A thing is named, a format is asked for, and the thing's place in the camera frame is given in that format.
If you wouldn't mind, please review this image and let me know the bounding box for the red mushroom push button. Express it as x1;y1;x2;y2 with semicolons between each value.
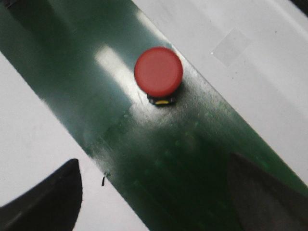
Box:
134;47;183;105

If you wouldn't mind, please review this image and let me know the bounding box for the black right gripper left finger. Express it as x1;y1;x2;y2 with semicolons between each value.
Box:
0;159;83;231

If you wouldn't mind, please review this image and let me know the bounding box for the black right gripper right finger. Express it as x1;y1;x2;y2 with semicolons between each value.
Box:
227;153;308;231

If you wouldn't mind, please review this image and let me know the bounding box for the green conveyor belt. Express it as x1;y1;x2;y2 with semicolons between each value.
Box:
0;0;308;231

